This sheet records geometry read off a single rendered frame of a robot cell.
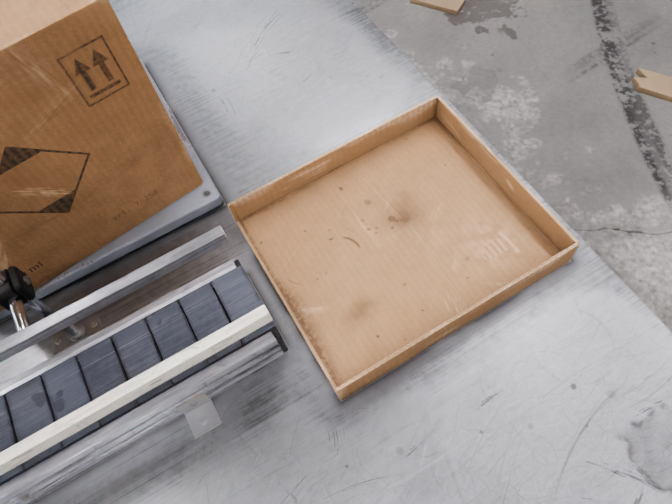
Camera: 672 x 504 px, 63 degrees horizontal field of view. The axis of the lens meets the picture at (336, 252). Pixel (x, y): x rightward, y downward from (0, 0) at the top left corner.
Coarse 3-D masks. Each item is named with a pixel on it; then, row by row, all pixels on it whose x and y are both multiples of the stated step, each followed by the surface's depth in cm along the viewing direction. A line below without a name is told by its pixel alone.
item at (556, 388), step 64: (128, 0) 92; (192, 0) 90; (256, 0) 88; (320, 0) 87; (192, 64) 83; (256, 64) 82; (320, 64) 80; (384, 64) 79; (192, 128) 77; (256, 128) 76; (320, 128) 75; (128, 256) 68; (576, 256) 62; (0, 320) 65; (512, 320) 59; (576, 320) 59; (640, 320) 58; (0, 384) 61; (256, 384) 59; (320, 384) 58; (384, 384) 57; (448, 384) 57; (512, 384) 56; (576, 384) 56; (640, 384) 55; (128, 448) 57; (192, 448) 56; (256, 448) 56; (320, 448) 55; (384, 448) 54; (448, 448) 54; (512, 448) 53; (576, 448) 53; (640, 448) 52
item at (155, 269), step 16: (192, 240) 52; (208, 240) 52; (224, 240) 53; (176, 256) 52; (192, 256) 52; (144, 272) 51; (160, 272) 52; (112, 288) 51; (128, 288) 51; (80, 304) 50; (96, 304) 50; (48, 320) 50; (64, 320) 50; (16, 336) 49; (32, 336) 49; (48, 336) 50; (0, 352) 49; (16, 352) 50
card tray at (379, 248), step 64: (384, 128) 69; (448, 128) 71; (256, 192) 66; (320, 192) 69; (384, 192) 68; (448, 192) 67; (512, 192) 65; (256, 256) 66; (320, 256) 65; (384, 256) 64; (448, 256) 63; (512, 256) 62; (320, 320) 61; (384, 320) 60; (448, 320) 56
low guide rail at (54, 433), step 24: (264, 312) 53; (216, 336) 53; (240, 336) 54; (168, 360) 52; (192, 360) 52; (144, 384) 51; (96, 408) 50; (48, 432) 50; (72, 432) 51; (0, 456) 49; (24, 456) 50
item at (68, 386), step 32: (224, 288) 59; (160, 320) 58; (192, 320) 57; (224, 320) 57; (96, 352) 57; (128, 352) 56; (160, 352) 57; (224, 352) 55; (32, 384) 56; (64, 384) 55; (96, 384) 55; (0, 416) 54; (32, 416) 54; (0, 448) 53; (64, 448) 54; (0, 480) 52
